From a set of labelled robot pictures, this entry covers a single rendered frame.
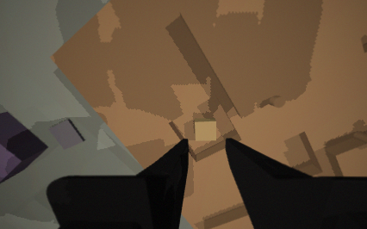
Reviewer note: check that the purple cube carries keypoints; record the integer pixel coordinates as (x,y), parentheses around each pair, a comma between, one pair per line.
(18,147)

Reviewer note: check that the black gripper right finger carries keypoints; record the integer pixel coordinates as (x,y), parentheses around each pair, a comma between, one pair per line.
(277,196)

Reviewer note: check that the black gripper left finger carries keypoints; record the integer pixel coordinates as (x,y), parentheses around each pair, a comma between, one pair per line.
(153,198)

